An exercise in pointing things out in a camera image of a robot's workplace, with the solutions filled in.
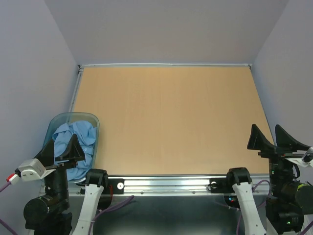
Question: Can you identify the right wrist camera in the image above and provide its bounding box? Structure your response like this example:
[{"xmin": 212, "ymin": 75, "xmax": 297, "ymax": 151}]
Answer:
[{"xmin": 285, "ymin": 146, "xmax": 313, "ymax": 168}]

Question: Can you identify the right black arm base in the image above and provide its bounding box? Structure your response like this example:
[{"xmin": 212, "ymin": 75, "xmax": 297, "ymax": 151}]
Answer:
[{"xmin": 207, "ymin": 178, "xmax": 234, "ymax": 193}]

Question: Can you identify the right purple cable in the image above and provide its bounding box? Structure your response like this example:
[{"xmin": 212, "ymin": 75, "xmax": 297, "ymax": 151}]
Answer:
[{"xmin": 236, "ymin": 180, "xmax": 313, "ymax": 235}]

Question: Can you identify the aluminium front rail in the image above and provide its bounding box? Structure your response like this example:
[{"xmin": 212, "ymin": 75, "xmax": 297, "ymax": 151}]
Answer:
[{"xmin": 68, "ymin": 174, "xmax": 272, "ymax": 197}]

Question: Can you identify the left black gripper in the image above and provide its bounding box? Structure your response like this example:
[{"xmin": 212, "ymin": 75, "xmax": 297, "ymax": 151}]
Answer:
[{"xmin": 36, "ymin": 130, "xmax": 86, "ymax": 207}]

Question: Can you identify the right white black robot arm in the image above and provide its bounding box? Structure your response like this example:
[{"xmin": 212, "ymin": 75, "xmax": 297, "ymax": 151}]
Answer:
[{"xmin": 225, "ymin": 124, "xmax": 313, "ymax": 235}]

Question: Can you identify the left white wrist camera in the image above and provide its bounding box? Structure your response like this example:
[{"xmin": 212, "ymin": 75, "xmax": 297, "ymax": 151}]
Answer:
[{"xmin": 6, "ymin": 159, "xmax": 56, "ymax": 185}]

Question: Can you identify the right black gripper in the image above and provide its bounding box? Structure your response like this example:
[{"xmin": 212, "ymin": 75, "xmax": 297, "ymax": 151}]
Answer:
[{"xmin": 247, "ymin": 122, "xmax": 313, "ymax": 196}]

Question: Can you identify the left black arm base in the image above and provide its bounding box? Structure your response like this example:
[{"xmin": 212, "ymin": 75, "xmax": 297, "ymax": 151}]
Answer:
[{"xmin": 76, "ymin": 178, "xmax": 124, "ymax": 195}]

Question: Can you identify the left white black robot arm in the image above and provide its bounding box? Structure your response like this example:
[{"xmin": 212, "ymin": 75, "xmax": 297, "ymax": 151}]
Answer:
[{"xmin": 18, "ymin": 134, "xmax": 109, "ymax": 235}]

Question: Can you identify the clear blue plastic bin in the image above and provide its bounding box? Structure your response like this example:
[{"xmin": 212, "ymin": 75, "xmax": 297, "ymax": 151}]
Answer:
[{"xmin": 41, "ymin": 112, "xmax": 101, "ymax": 185}]

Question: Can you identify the light blue long sleeve shirt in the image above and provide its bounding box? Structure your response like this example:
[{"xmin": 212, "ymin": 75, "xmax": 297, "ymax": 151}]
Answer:
[{"xmin": 51, "ymin": 120, "xmax": 98, "ymax": 182}]

